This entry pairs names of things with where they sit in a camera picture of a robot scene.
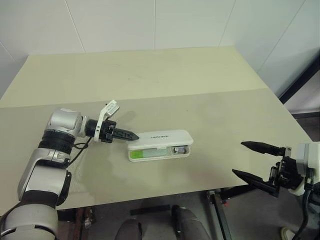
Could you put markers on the small dark rounded shape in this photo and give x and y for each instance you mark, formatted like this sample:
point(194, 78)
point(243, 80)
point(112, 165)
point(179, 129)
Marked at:
point(127, 231)

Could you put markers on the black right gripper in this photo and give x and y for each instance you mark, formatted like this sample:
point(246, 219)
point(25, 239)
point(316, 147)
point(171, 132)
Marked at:
point(286, 175)

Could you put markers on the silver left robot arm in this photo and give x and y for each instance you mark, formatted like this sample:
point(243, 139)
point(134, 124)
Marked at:
point(37, 180)

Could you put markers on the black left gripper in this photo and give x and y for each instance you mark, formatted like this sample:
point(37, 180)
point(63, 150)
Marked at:
point(107, 132)

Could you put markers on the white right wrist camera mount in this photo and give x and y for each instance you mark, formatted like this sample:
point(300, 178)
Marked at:
point(308, 155)

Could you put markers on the small purple grey object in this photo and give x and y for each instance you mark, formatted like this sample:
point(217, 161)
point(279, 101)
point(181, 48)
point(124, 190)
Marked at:
point(180, 150)

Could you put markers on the white shoe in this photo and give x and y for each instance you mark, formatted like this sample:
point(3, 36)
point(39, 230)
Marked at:
point(287, 233)

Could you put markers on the black metal door frame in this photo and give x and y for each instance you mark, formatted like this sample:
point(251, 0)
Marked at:
point(302, 82)

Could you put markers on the white pencil case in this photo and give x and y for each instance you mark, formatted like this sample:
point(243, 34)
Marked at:
point(160, 137)

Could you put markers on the green marker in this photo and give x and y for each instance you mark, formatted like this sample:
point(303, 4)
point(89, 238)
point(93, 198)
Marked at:
point(135, 155)

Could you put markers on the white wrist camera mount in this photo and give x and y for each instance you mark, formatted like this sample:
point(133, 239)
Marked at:
point(308, 155)
point(110, 108)

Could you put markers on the rusty brown metal leg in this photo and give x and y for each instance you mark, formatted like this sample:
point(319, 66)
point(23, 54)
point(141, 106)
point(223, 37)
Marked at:
point(82, 217)

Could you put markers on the black metal table frame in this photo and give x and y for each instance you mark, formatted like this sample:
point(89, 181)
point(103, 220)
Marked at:
point(218, 212)

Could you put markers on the large dark rounded shape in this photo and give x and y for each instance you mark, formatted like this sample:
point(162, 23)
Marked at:
point(191, 225)

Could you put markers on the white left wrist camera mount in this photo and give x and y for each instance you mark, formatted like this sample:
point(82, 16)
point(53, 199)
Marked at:
point(110, 108)

